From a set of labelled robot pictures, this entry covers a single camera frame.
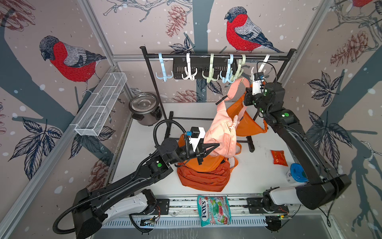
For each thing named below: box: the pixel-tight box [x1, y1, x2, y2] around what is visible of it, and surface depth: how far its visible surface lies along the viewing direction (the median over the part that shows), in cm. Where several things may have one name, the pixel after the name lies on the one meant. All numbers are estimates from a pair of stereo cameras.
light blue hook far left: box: [155, 52, 174, 83], surface depth 67 cm
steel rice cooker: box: [128, 92, 163, 126], surface depth 100 cm
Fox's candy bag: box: [196, 195, 232, 228], surface depth 71 cm
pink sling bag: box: [207, 77, 251, 159], surface depth 57 cm
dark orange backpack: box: [176, 159, 231, 192], surface depth 79 cm
